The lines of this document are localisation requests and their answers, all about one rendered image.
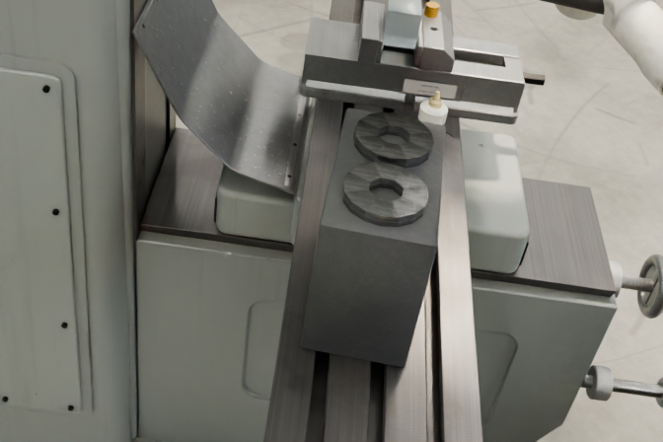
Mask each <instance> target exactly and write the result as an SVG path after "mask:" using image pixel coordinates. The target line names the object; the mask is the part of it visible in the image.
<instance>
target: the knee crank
mask: <svg viewBox="0 0 663 442"><path fill-rule="evenodd" d="M581 388H586V394H587V396H588V398H589V399H590V400H597V401H604V402H606V401H607V400H608V399H609V398H610V397H611V394H612V392H615V393H622V394H630V395H637V396H644V397H651V398H655V399H656V401H657V403H658V404H659V406H660V407H662V408H663V377H661V378H660V379H659V380H658V382H657V384H650V383H643V382H636V381H630V380H622V379H615V378H614V377H613V372H612V370H611V369H610V367H605V366H598V365H592V366H591V367H590V368H589V370H588V372H587V374H586V377H585V379H584V381H583V383H582V385H581Z"/></svg>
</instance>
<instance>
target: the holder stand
mask: <svg viewBox="0 0 663 442"><path fill-rule="evenodd" d="M445 137H446V127H445V126H444V125H441V124H436V123H430V122H425V121H419V120H416V119H414V118H413V117H410V116H407V115H404V114H400V113H396V112H371V111H366V110H356V109H351V108H349V109H347V110H346V113H345V117H344V121H343V125H342V130H341V133H340V137H339V141H338V146H337V150H336V154H335V158H334V163H333V167H332V171H331V179H330V183H329V187H328V192H327V196H326V200H325V204H324V209H323V213H322V217H321V221H320V226H319V232H318V239H317V244H316V250H315V257H314V263H313V270H312V276H311V282H310V289H309V295H308V302H307V308H306V315H305V321H304V326H303V333H302V339H301V346H302V347H303V348H307V349H312V350H317V351H321V352H327V353H332V354H337V355H342V356H347V357H352V358H358V359H363V360H368V361H373V362H378V363H383V364H389V365H394V366H399V367H405V364H406V361H407V357H408V353H409V350H410V346H411V342H412V339H413V335H414V331H415V328H416V324H417V320H418V317H419V313H420V309H421V306H422V302H423V298H424V295H425V291H426V287H427V284H428V280H429V276H430V273H431V269H432V265H433V263H434V259H435V255H436V252H437V248H438V235H439V221H440V207H441V193H442V180H443V166H444V151H445Z"/></svg>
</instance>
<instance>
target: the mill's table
mask: <svg viewBox="0 0 663 442"><path fill-rule="evenodd" d="M364 1H370V2H377V3H380V4H385V11H386V5H387V0H331V12H330V20H333V21H340V22H347V23H353V24H360V20H361V14H362V8H363V2H364ZM427 2H436V3H438V4H439V5H440V8H439V12H442V13H443V14H444V16H445V17H446V18H447V19H448V20H449V21H450V22H451V28H452V37H453V36H454V32H453V19H452V5H451V0H421V10H422V9H425V6H426V3H427ZM349 108H351V109H356V110H362V111H371V112H396V113H400V114H404V115H407V116H410V117H413V118H414V119H416V120H417V117H418V111H413V107H412V106H410V105H404V108H403V109H402V110H397V109H389V108H382V107H375V106H368V105H360V104H354V103H347V102H339V101H332V100H325V99H318V98H317V101H316V108H315V114H314V121H313V127H312V134H311V140H310V147H309V153H308V160H307V166H306V172H305V178H304V184H303V191H302V197H301V204H300V210H299V217H298V223H297V230H296V236H295V242H294V249H293V255H292V261H291V267H290V274H289V280H288V287H287V293H286V300H285V306H284V312H283V319H282V325H281V332H280V338H279V344H278V350H277V357H276V363H275V370H274V376H273V382H272V389H271V395H270V402H269V408H268V415H267V421H266V428H265V433H264V440H263V442H483V436H482V423H481V409H480V395H479V369H478V356H477V343H476V329H475V315H474V302H473V288H472V275H471V262H470V248H469V234H468V221H467V207H466V194H465V181H464V167H463V153H462V140H461V126H460V118H459V117H453V116H447V117H446V121H445V125H444V126H445V127H446V137H445V151H444V166H443V180H442V193H441V207H440V221H439V235H438V248H437V252H436V255H435V259H434V263H433V265H432V269H431V273H430V276H429V280H428V284H427V287H426V291H425V295H424V298H423V302H422V306H421V309H420V313H419V317H418V320H417V324H416V328H415V331H414V335H413V339H412V342H411V346H410V350H409V353H408V357H407V361H406V364H405V367H399V366H394V365H389V364H383V363H378V362H373V361H368V360H363V359H358V358H352V357H347V356H342V355H337V354H332V353H327V352H321V351H317V350H312V349H307V348H303V347H302V346H301V339H302V333H303V326H304V321H305V315H306V308H307V302H308V295H309V289H310V282H311V276H312V270H313V263H314V257H315V250H316V244H317V239H318V232H319V226H320V221H321V217H322V213H323V209H324V204H325V200H326V196H327V192H328V187H329V183H330V179H331V174H332V167H333V163H334V158H335V154H336V150H337V146H338V141H339V137H340V133H341V130H342V125H343V121H344V117H345V113H346V110H347V109H349Z"/></svg>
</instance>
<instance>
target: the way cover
mask: <svg viewBox="0 0 663 442"><path fill-rule="evenodd" d="M192 5H193V7H192ZM212 12H213V13H212ZM183 17H184V18H183ZM204 19H206V21H205V20H204ZM147 24H148V25H147ZM214 25H215V26H214ZM152 27H153V28H152ZM170 27H171V28H170ZM156 29H157V30H158V31H156ZM140 32H141V33H140ZM162 32H163V33H164V34H163V33H162ZM132 33H133V35H134V37H135V39H136V41H137V42H138V44H139V46H140V48H141V50H142V52H143V54H144V55H145V57H146V59H147V61H148V63H149V65H150V66H151V68H152V70H153V72H154V74H155V76H156V77H157V79H158V81H159V83H160V85H161V87H162V88H163V90H164V92H165V94H166V96H167V98H168V100H169V101H170V103H171V105H172V107H173V109H174V111H175V112H176V114H177V116H178V117H179V119H180V120H181V121H182V122H183V124H184V125H185V126H186V127H187V128H188V129H189V130H190V131H191V132H192V133H193V134H194V135H195V136H196V137H197V138H198V139H199V140H200V141H201V142H202V143H203V144H204V145H205V146H206V147H207V148H208V149H209V150H210V151H211V152H212V153H213V154H214V155H215V156H217V157H218V158H219V159H220V160H221V161H222V162H223V163H224V164H225V165H226V166H227V167H228V168H229V169H230V170H232V171H233V172H235V173H237V174H239V175H241V176H244V177H247V178H249V179H252V180H255V181H258V182H260V183H263V184H268V185H270V186H273V187H276V188H279V189H281V190H284V191H287V192H290V193H292V194H294V190H295V184H296V179H297V173H298V167H299V161H300V155H301V149H302V143H303V137H304V131H305V125H306V119H307V113H308V107H309V101H310V97H304V96H302V95H300V93H299V89H300V81H301V80H299V79H300V78H301V76H298V75H295V74H293V73H290V72H288V71H285V70H283V69H280V68H277V67H275V66H272V65H270V64H267V63H265V62H263V61H262V60H260V59H259V58H258V57H257V56H256V55H255V54H254V53H253V51H252V50H251V49H250V48H249V47H248V46H247V45H246V44H245V43H244V41H243V40H242V39H241V38H240V37H239V36H238V35H237V34H236V33H235V32H234V30H233V29H232V28H231V27H230V26H229V25H228V24H227V23H226V22H225V21H224V19H223V18H222V17H221V16H220V14H219V13H218V11H217V9H216V7H215V5H214V3H213V1H212V0H147V2H146V4H145V6H144V9H143V11H142V13H141V15H140V17H139V19H138V21H137V23H136V25H135V27H134V28H133V29H132ZM156 35H157V36H156ZM206 38H207V39H206ZM179 46H180V47H179ZM213 47H215V48H213ZM161 50H162V51H161ZM154 54H155V55H154ZM236 54H237V55H236ZM203 57H204V58H205V59H204V58H203ZM200 59H201V61H200ZM205 61H206V62H205ZM237 61H238V62H237ZM175 63H176V64H175ZM205 63H207V64H208V65H206V64H205ZM161 65H162V66H163V68H162V67H161ZM171 66H172V68H171ZM239 66H240V68H239ZM173 67H174V69H173ZM217 68H219V69H217ZM226 68H227V69H226ZM252 69H253V70H252ZM204 71H206V72H204ZM245 71H246V72H247V73H246V72H245ZM253 71H254V72H253ZM194 73H195V74H194ZM282 75H283V76H282ZM174 76H176V77H174ZM178 76H179V77H178ZM270 77H271V78H270ZM294 79H295V81H294ZM296 80H297V82H296ZM205 81H206V82H205ZM182 83H183V84H182ZM239 86H240V87H239ZM274 86H276V87H274ZM289 86H290V88H289ZM267 87H269V88H267ZM195 88H197V89H198V90H197V89H195ZM230 92H232V94H231V93H230ZM297 93H299V94H297ZM217 95H218V97H217ZM295 95H296V96H295ZM281 97H282V98H281ZM280 98H281V99H280ZM292 98H293V99H292ZM247 99H248V100H247ZM266 99H267V100H266ZM297 100H298V101H297ZM291 102H292V103H291ZM249 103H250V104H249ZM211 105H212V106H211ZM200 106H201V107H200ZM240 107H241V108H240ZM272 108H273V109H272ZM213 111H215V112H213ZM246 115H247V116H246ZM300 115H303V116H300ZM225 118H226V119H225ZM220 121H221V122H220ZM277 122H278V123H277ZM284 122H285V123H284ZM214 125H215V126H214ZM208 126H209V127H208ZM199 127H200V129H199ZM287 128H288V129H287ZM252 130H253V131H252ZM201 131H203V132H201ZM231 132H233V133H232V134H231ZM237 132H238V133H237ZM261 132H262V133H261ZM288 134H290V135H288ZM247 135H248V137H247ZM211 138H213V140H212V139H211ZM223 138H224V139H223ZM240 138H241V139H240ZM267 138H268V139H267ZM242 140H244V141H242ZM272 140H273V141H272ZM225 141H226V142H227V143H225ZM271 141H272V142H271ZM223 142H224V143H223ZM288 144H289V145H288ZM263 146H264V147H266V148H264V147H263ZM259 147H260V148H259ZM290 147H291V148H290ZM223 151H224V152H223ZM281 151H283V152H281ZM255 154H256V155H255ZM279 154H281V155H279ZM271 155H273V156H271ZM295 156H296V157H295ZM246 159H247V161H245V160H246ZM286 162H288V163H289V164H287V163H286ZM277 165H278V166H277ZM255 167H256V168H255ZM259 167H260V168H259ZM274 170H275V171H274ZM279 173H280V174H281V175H280V174H279Z"/></svg>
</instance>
